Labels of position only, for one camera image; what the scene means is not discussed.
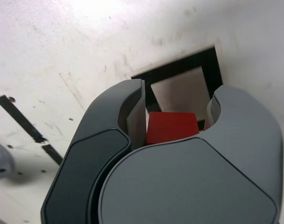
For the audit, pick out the black tape square outline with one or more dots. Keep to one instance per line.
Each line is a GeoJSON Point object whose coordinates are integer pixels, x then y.
{"type": "Point", "coordinates": [169, 68]}

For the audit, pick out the black tape strip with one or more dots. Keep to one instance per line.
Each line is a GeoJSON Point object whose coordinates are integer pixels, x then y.
{"type": "Point", "coordinates": [22, 120]}

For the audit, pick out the red cube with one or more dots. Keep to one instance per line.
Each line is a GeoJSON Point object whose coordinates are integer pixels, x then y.
{"type": "Point", "coordinates": [171, 127]}

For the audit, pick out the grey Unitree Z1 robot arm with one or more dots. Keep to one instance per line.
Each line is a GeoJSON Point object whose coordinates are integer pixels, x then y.
{"type": "Point", "coordinates": [0, 161]}

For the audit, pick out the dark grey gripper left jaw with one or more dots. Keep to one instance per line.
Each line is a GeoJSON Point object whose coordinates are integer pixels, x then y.
{"type": "Point", "coordinates": [85, 168]}

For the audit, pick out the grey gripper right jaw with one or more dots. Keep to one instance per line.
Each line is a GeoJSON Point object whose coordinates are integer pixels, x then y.
{"type": "Point", "coordinates": [190, 182]}

